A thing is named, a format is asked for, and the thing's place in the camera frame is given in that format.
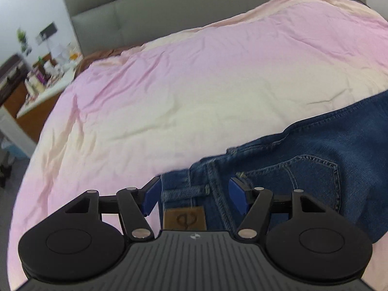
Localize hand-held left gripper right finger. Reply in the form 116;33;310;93
229;176;329;244

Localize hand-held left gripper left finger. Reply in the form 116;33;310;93
65;176;162;243

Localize blue denim pants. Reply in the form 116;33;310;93
156;89;388;244

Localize pink bed duvet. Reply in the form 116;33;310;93
8;0;388;291

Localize wooden desk with white top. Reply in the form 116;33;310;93
16;64;77;144

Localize brown pillow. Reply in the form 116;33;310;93
73;48;144;80

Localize black floor object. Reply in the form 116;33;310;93
0;153;15;188

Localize white panel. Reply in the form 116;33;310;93
0;106;37;159

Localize clutter of desk items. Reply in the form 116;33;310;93
24;42;83;98

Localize grey upholstered headboard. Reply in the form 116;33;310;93
61;0;366;59

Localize dark shelf unit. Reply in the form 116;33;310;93
0;53;30;107

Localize small green potted plant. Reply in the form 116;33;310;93
16;28;32;56

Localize dark wall picture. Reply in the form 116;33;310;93
35;22;58;46

